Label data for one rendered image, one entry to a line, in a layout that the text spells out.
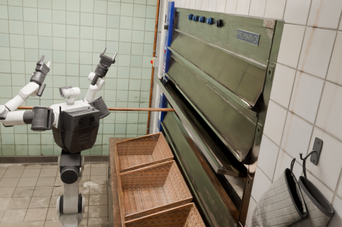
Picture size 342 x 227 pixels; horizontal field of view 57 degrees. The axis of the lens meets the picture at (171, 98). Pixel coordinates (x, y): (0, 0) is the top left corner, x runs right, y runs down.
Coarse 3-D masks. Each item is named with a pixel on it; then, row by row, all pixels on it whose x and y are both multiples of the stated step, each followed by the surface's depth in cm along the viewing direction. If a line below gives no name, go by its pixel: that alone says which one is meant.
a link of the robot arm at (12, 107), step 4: (16, 96) 212; (12, 100) 210; (16, 100) 210; (20, 100) 212; (8, 104) 208; (12, 104) 208; (16, 104) 210; (20, 104) 213; (8, 108) 207; (12, 108) 208; (16, 108) 211
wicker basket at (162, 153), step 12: (120, 144) 318; (132, 144) 321; (144, 144) 325; (156, 144) 327; (120, 156) 321; (132, 156) 323; (144, 156) 325; (156, 156) 317; (168, 156) 284; (120, 168) 298; (132, 168) 269; (156, 180) 278
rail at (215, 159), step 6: (156, 78) 302; (162, 84) 276; (168, 96) 248; (174, 102) 230; (180, 108) 216; (186, 120) 197; (192, 126) 186; (198, 132) 179; (198, 138) 172; (204, 144) 164; (210, 150) 157; (210, 156) 154; (216, 162) 146
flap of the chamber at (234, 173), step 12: (168, 84) 294; (180, 96) 261; (192, 108) 235; (192, 120) 205; (192, 132) 183; (204, 132) 188; (216, 144) 175; (216, 156) 157; (228, 156) 162; (216, 168) 145; (228, 168) 147; (240, 168) 151
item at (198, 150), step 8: (168, 104) 311; (176, 112) 287; (184, 128) 253; (192, 144) 230; (200, 152) 213; (208, 168) 197; (216, 176) 184; (224, 176) 185; (216, 184) 183; (224, 184) 177; (224, 192) 171; (232, 192) 170; (232, 200) 163; (240, 200) 163; (232, 208) 161
